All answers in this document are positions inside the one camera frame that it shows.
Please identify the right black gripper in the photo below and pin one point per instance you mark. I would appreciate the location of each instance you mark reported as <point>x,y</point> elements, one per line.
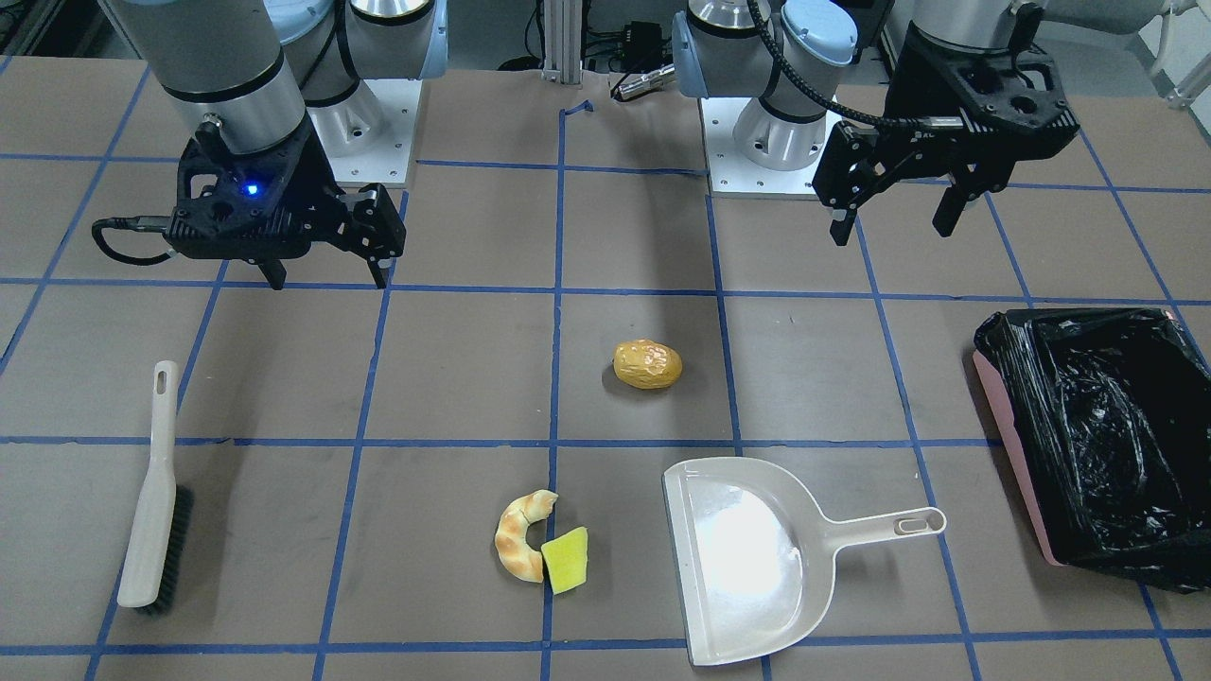
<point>319,172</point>

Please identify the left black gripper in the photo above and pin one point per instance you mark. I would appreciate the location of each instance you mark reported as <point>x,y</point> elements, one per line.
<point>905,104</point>

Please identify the toy croissant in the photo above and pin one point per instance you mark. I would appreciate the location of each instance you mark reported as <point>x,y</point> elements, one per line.
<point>514,551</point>

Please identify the white hand brush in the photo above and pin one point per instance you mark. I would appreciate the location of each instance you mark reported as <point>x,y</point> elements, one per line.
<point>152,563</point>

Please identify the yellow green sponge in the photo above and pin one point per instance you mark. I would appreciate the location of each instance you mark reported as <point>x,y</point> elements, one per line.
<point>566,559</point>

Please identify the white plastic dustpan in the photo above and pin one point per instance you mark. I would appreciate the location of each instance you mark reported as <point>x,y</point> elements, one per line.
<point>756,556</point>

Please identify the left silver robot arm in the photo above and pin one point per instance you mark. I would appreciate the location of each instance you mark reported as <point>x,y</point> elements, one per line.
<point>791,55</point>

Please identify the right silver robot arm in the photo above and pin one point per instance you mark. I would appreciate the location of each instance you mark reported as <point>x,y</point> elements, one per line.
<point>273,91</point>

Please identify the pink bin with black liner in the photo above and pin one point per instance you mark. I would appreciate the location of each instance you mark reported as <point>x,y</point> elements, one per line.
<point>1103,412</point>

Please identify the toy potato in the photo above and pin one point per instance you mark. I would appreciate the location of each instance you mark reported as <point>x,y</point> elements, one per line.
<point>646,364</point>

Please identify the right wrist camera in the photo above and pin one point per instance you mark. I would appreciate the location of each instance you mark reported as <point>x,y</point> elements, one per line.
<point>371,203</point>

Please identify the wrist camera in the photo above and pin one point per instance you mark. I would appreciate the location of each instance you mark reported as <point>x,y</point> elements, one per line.
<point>848,173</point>
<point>371,203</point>

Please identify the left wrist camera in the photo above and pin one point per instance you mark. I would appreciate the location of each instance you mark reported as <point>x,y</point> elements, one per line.
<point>848,173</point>

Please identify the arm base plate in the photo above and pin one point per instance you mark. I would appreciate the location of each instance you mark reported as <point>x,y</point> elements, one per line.
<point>755,154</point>
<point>368,137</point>

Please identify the aluminium frame post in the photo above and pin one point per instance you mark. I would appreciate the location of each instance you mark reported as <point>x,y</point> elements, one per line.
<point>562,41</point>

